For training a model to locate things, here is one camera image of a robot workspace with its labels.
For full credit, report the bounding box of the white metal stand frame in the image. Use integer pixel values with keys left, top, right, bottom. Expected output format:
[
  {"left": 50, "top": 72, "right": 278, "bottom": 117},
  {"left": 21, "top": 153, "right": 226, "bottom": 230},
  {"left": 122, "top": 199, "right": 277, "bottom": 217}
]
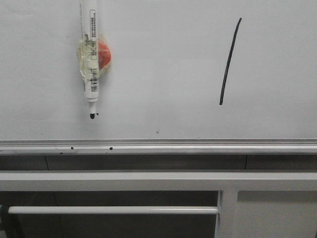
[{"left": 0, "top": 171, "right": 317, "bottom": 238}]

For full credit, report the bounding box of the black caster wheel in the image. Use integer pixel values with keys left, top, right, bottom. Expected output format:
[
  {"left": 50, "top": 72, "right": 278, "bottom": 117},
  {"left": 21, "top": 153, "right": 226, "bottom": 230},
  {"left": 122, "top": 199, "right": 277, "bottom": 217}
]
[{"left": 0, "top": 205, "right": 15, "bottom": 238}]

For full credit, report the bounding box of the white whiteboard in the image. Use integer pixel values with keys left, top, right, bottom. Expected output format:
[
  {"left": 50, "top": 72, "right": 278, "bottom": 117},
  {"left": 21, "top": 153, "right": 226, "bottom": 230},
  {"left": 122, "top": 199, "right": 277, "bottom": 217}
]
[{"left": 0, "top": 0, "right": 317, "bottom": 140}]

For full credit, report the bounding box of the white whiteboard marker black cap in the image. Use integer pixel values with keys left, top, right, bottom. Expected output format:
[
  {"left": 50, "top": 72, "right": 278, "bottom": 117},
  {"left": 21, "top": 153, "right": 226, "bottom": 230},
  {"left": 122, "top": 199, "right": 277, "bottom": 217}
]
[{"left": 79, "top": 0, "right": 99, "bottom": 119}]

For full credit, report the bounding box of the white horizontal stand rod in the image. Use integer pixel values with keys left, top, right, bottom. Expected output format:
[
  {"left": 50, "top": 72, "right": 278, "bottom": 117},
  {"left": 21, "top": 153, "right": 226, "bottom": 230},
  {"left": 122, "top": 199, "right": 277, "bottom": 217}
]
[{"left": 8, "top": 206, "right": 219, "bottom": 215}]

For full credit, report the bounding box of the aluminium whiteboard marker tray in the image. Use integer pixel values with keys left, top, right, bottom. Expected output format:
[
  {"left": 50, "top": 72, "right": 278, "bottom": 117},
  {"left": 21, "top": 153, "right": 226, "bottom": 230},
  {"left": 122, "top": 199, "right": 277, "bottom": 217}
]
[{"left": 0, "top": 139, "right": 317, "bottom": 155}]

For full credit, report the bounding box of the red round magnet taped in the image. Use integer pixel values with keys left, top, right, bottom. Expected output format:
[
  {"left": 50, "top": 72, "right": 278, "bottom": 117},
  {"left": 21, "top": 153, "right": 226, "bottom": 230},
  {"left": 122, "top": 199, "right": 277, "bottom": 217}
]
[{"left": 98, "top": 41, "right": 111, "bottom": 70}]

